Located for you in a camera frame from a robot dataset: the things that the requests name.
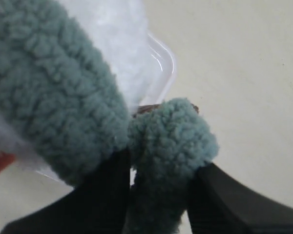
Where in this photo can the white plush snowman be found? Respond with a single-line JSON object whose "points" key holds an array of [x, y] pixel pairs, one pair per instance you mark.
{"points": [[40, 42]]}

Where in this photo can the white square plastic tray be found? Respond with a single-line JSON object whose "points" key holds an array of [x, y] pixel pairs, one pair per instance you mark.
{"points": [[163, 70]]}

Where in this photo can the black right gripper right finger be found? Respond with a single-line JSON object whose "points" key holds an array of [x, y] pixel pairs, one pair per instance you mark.
{"points": [[219, 204]]}

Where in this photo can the green knitted scarf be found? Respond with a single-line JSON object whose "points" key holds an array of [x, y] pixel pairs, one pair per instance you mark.
{"points": [[130, 173]]}

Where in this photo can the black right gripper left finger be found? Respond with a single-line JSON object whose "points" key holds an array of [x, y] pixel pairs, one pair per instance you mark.
{"points": [[97, 206]]}

